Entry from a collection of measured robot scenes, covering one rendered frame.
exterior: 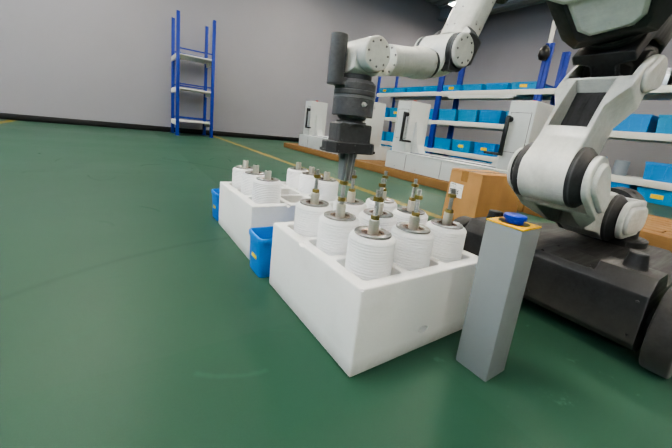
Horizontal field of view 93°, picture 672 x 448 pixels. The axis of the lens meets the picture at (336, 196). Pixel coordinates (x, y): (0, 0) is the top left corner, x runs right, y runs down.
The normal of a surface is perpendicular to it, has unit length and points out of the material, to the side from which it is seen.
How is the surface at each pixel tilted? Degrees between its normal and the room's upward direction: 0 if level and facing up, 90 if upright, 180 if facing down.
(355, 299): 90
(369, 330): 90
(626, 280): 45
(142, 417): 0
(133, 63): 90
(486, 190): 90
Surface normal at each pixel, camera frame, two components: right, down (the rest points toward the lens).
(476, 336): -0.83, 0.03
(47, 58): 0.55, 0.24
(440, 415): 0.11, -0.97
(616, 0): -0.50, 0.74
